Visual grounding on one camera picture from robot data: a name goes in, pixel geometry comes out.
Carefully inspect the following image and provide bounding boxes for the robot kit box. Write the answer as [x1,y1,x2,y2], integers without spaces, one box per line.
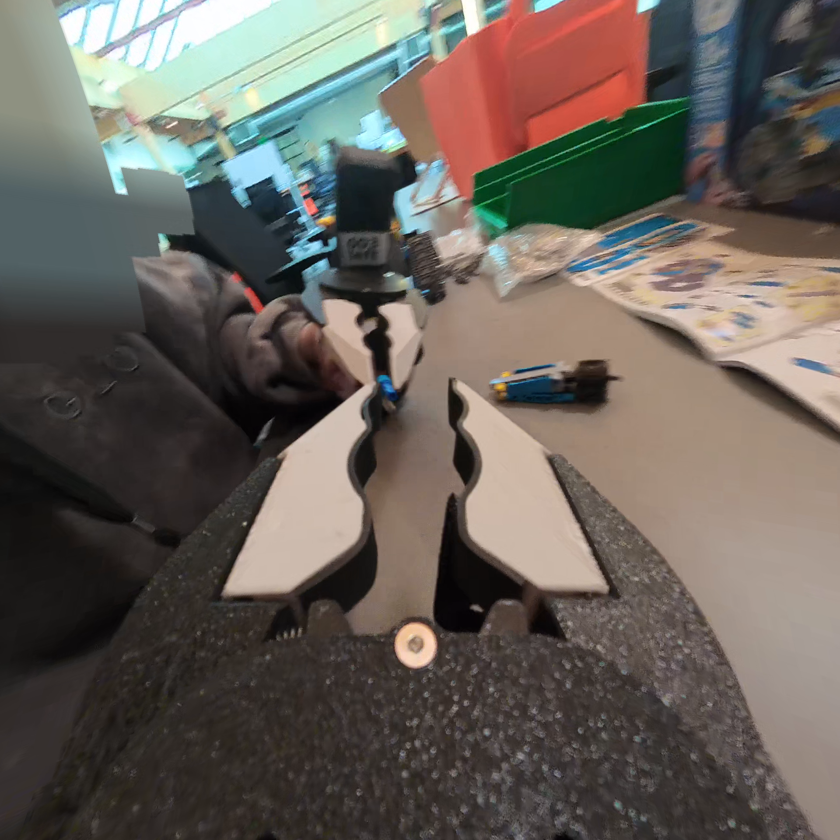
[681,0,840,222]

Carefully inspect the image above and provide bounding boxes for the sticker sheet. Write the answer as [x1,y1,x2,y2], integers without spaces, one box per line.
[563,212,734,287]

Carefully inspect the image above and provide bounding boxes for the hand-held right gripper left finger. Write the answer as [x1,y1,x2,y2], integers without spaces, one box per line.
[222,384,385,601]

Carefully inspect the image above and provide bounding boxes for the tan cardboard sheet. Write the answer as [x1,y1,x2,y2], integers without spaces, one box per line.
[378,54,448,166]

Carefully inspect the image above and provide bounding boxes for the wheel and beam assembly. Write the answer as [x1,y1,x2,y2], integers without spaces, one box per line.
[488,358,623,406]

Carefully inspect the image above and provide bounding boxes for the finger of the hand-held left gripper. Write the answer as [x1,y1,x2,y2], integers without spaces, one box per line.
[323,298,380,389]
[386,302,425,396]

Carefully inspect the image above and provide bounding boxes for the green bin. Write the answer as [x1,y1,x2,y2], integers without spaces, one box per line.
[471,97,694,238]

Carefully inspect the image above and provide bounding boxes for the clear plastic bag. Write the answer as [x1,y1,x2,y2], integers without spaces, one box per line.
[487,222,606,298]

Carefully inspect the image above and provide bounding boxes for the paned window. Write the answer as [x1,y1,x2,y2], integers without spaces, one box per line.
[58,0,271,71]

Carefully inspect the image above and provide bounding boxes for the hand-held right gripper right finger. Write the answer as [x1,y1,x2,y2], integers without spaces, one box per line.
[448,377,611,598]

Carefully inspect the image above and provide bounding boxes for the clear bag with black parts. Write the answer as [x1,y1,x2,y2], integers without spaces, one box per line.
[435,228,491,284]

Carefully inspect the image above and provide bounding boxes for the distant toy brick models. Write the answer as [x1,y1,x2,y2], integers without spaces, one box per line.
[402,228,452,305]

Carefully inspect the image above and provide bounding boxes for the grey desk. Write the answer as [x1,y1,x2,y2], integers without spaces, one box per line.
[348,197,840,834]

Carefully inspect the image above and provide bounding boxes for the instruction manual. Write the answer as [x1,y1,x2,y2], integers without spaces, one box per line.
[605,238,840,432]

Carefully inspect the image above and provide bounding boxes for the person's dark clothing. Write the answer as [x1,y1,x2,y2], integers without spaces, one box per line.
[0,327,265,840]

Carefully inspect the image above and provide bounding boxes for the person's left hand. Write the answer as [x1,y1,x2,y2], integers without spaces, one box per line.
[298,322,363,399]

